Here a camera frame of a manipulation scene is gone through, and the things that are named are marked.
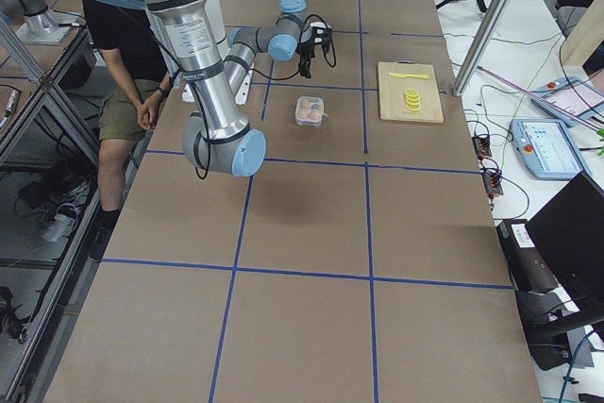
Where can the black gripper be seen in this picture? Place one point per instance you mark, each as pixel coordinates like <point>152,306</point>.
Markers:
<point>307,46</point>

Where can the aluminium frame post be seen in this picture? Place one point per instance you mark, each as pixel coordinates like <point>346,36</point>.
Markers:
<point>479,45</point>

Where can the teach pendant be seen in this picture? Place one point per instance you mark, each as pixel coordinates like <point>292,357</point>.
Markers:
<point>547,148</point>
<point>563,97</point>

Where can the teach pendant near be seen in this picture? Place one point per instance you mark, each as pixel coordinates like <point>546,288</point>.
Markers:
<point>547,148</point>

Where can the orange circuit board far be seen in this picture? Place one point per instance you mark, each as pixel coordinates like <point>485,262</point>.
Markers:
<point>482,146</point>

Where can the wooden cutting board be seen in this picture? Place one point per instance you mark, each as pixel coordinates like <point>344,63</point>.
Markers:
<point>391,101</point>

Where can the clear plastic egg box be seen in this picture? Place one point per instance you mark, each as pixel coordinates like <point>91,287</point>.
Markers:
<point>316,103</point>

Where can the black desktop box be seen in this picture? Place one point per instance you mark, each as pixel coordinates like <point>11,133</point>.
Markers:
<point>529,270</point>

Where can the teach pendant far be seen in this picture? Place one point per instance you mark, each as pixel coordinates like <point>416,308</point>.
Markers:
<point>563,97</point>

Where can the person in black shirt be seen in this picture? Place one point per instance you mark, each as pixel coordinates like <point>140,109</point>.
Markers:
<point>133,58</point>

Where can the yellow plastic knife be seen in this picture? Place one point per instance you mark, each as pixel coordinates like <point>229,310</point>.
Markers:
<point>413,76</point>

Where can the orange circuit board near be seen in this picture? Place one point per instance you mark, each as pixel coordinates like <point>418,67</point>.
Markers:
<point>492,182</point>

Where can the black computer monitor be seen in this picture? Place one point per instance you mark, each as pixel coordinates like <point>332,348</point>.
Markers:
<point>568,233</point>

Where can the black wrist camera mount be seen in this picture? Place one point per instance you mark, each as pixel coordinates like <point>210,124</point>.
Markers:
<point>321,34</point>

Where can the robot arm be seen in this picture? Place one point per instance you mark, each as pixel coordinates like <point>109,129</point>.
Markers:
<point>218,137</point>

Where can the orange circuit board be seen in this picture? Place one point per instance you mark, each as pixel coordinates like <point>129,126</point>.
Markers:
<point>492,182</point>
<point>482,146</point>

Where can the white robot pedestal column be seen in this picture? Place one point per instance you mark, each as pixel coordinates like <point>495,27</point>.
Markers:
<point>214,12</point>

